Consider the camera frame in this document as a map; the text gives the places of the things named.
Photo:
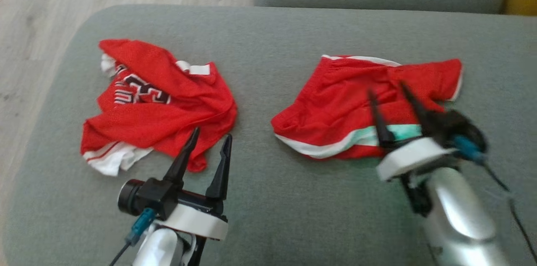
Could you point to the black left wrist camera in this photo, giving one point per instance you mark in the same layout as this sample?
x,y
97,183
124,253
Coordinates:
x,y
147,196

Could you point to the grey sofa seat cushion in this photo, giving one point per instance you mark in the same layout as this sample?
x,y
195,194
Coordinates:
x,y
268,199

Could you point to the red jersey with lettering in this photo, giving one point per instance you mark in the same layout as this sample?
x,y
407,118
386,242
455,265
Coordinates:
x,y
168,106

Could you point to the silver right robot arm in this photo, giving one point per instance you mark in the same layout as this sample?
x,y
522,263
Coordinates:
x,y
461,220

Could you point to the red shorts white trim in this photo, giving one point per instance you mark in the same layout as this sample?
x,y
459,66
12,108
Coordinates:
x,y
348,102

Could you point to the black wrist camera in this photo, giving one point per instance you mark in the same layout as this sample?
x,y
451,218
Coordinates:
x,y
455,125
147,196

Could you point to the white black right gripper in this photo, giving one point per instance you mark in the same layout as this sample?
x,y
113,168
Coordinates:
x,y
413,159

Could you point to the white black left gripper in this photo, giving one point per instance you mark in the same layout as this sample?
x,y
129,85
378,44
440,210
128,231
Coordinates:
x,y
197,220

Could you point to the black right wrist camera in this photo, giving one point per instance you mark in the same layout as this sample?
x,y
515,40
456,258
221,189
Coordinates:
x,y
455,125

